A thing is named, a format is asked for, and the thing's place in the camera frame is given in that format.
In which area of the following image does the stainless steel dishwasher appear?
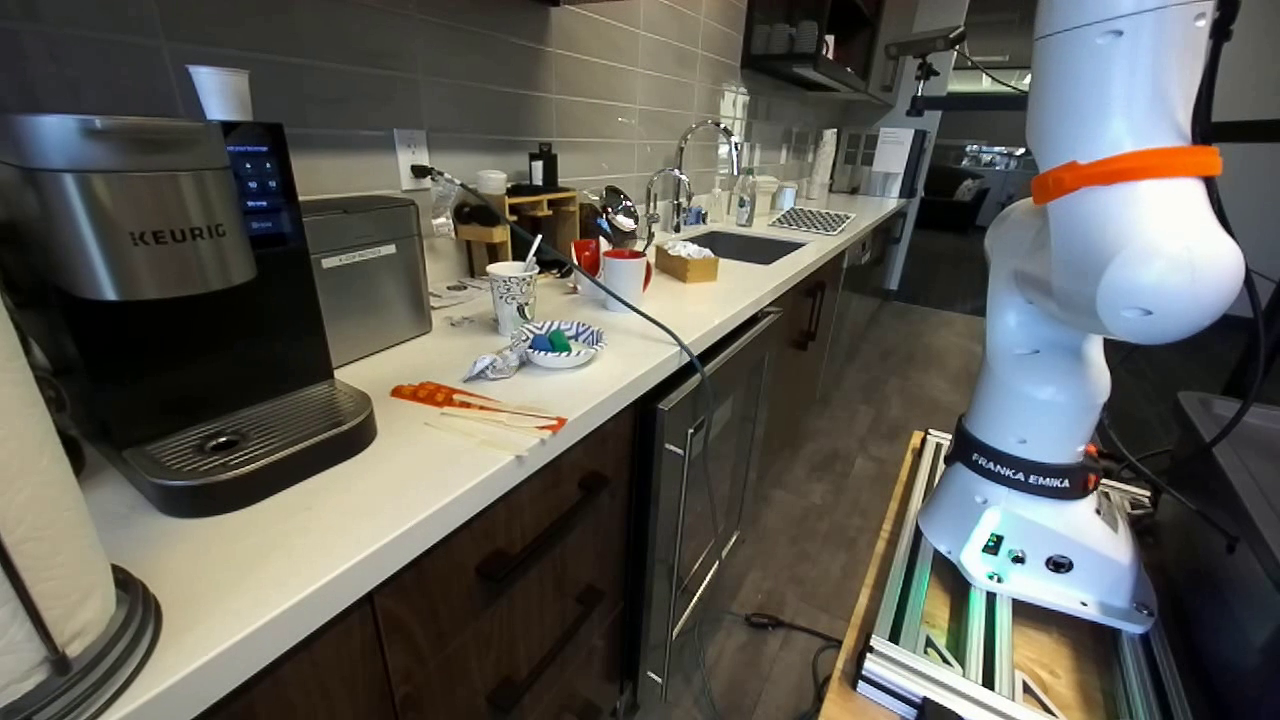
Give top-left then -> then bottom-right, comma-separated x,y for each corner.
637,307 -> 786,704

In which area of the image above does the dark power cable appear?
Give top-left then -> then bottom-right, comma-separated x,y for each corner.
409,160 -> 711,393

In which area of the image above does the dark wood counter cabinet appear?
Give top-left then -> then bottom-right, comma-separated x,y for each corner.
195,217 -> 910,720

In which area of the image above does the white mug with red handle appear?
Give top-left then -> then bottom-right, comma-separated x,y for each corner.
594,242 -> 655,307

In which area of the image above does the crumpled silver foil wrapper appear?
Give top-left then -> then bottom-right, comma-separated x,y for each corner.
461,337 -> 535,389

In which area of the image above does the white wall switch plate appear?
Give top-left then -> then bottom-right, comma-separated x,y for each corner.
184,60 -> 259,125

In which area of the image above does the black Keurig coffee machine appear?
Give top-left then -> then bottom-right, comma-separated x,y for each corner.
0,109 -> 382,524

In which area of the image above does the white wall outlet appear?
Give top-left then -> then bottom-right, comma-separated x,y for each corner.
389,125 -> 437,191

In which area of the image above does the blue patterned small plate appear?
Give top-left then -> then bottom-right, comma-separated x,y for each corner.
510,315 -> 606,375

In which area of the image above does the black kitchen sink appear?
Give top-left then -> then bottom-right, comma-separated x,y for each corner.
685,225 -> 810,269

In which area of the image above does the wooden packet box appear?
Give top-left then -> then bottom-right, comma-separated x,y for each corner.
651,238 -> 725,288

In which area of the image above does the stainless steel canister box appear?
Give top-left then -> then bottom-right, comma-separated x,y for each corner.
296,187 -> 437,371

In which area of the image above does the black floor cable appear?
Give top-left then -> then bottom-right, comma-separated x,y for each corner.
734,607 -> 849,670

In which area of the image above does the white paper towel roll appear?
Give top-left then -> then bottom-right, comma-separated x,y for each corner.
0,301 -> 162,720

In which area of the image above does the grey drying mat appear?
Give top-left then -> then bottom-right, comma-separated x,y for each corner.
767,205 -> 861,238

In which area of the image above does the green sponge piece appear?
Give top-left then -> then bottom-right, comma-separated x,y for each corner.
528,328 -> 578,363

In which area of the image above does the chrome sink faucet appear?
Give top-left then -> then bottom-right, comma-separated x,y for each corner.
638,113 -> 733,238

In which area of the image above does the black cylindrical container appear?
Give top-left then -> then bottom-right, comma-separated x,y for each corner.
524,140 -> 562,196

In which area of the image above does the dark wall shelf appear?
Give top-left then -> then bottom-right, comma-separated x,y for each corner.
740,0 -> 928,104

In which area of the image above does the aluminium frame robot cart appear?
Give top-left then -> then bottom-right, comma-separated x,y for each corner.
815,424 -> 1201,720

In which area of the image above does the orange cable strap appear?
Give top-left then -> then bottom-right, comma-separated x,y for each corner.
1022,140 -> 1229,211

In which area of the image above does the orange flat stick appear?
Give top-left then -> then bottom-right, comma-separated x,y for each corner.
389,375 -> 571,445

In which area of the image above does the wooden coffee rack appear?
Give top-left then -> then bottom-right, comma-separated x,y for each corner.
452,187 -> 587,284

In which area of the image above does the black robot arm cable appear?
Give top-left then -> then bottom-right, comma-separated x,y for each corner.
1188,0 -> 1273,459

